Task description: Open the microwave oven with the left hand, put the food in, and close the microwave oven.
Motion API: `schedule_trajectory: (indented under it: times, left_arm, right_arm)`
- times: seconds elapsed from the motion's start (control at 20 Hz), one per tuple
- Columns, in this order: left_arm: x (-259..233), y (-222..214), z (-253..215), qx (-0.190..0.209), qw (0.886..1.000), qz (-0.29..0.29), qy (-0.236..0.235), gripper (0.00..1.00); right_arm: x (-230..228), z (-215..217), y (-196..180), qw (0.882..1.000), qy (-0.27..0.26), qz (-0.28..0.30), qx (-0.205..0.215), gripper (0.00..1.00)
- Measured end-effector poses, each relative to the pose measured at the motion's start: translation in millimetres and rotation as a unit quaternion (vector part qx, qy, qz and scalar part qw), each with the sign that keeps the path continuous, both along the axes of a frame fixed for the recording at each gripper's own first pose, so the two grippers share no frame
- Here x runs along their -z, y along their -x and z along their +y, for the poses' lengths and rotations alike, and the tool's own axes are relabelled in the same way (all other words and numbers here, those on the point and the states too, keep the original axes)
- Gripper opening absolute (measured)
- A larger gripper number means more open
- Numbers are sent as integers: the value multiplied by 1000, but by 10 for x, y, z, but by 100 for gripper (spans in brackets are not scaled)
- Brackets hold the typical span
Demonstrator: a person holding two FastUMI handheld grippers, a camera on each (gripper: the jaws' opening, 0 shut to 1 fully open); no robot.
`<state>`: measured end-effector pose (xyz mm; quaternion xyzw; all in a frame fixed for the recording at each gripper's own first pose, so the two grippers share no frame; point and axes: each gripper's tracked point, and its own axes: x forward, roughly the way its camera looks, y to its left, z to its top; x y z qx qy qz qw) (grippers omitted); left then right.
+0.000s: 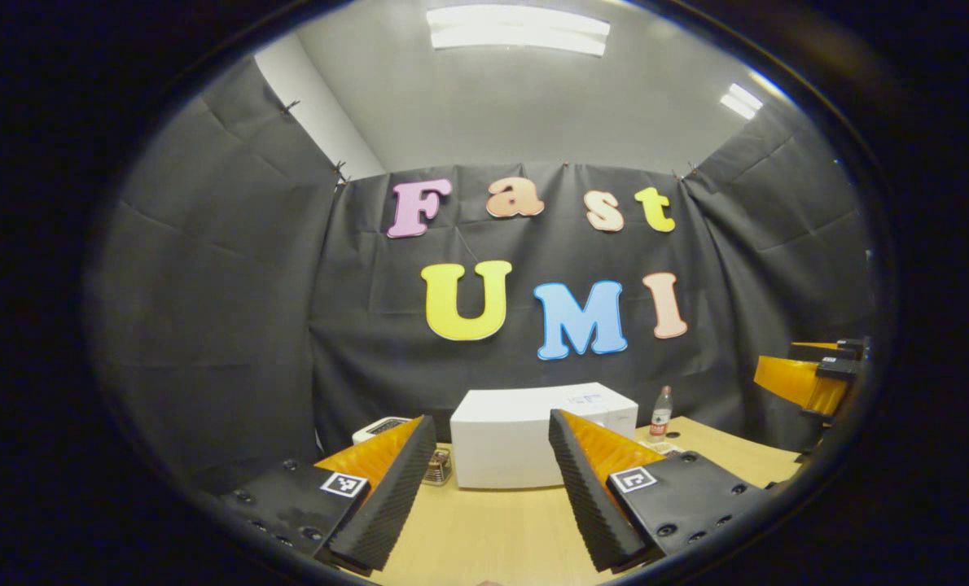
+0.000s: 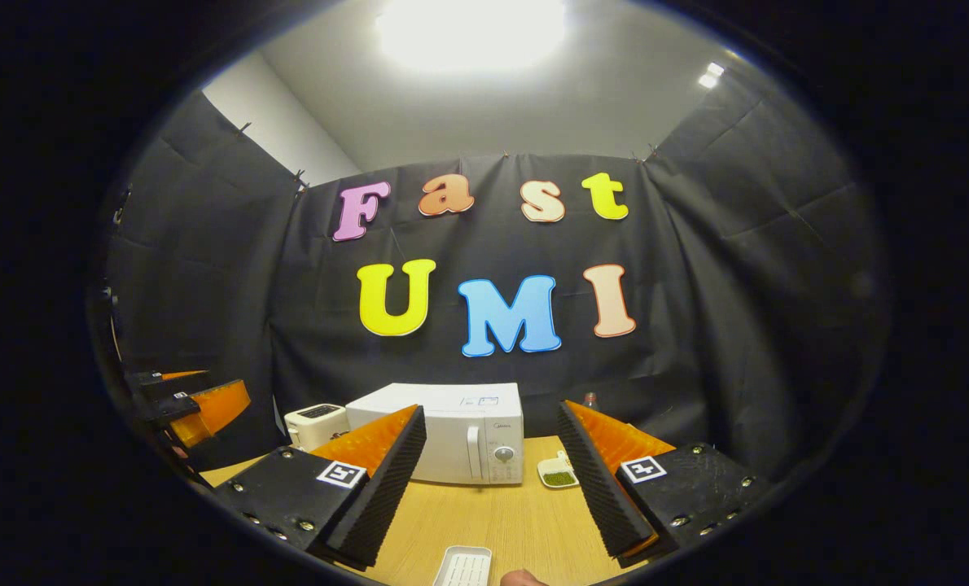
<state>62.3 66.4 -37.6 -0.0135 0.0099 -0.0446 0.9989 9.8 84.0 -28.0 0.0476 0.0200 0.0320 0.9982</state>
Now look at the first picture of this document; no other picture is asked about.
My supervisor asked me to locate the large ceiling light panel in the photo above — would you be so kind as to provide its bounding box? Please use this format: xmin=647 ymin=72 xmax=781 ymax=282
xmin=426 ymin=4 xmax=612 ymax=58

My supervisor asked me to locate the white toaster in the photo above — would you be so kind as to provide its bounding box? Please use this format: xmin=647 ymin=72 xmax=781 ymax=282
xmin=352 ymin=416 xmax=412 ymax=444

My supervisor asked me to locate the small ceiling light panel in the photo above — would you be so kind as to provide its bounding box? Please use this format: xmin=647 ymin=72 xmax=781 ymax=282
xmin=719 ymin=83 xmax=765 ymax=120

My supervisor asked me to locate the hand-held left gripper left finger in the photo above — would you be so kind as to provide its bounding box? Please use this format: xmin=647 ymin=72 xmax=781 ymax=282
xmin=217 ymin=415 xmax=439 ymax=572

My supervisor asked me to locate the clear red label water bottle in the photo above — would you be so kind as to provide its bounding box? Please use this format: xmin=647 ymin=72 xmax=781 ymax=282
xmin=649 ymin=386 xmax=673 ymax=443

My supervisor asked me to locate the metal mesh utensil holder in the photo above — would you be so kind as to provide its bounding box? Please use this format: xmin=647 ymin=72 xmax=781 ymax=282
xmin=422 ymin=446 xmax=454 ymax=487

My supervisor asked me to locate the white microwave oven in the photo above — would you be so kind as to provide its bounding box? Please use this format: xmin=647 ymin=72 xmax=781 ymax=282
xmin=449 ymin=383 xmax=640 ymax=490

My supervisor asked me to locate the black backdrop cloth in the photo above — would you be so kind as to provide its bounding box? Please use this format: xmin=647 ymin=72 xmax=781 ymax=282
xmin=85 ymin=53 xmax=880 ymax=489

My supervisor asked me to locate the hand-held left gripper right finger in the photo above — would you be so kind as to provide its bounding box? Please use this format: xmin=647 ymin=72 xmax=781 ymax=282
xmin=548 ymin=409 xmax=774 ymax=573

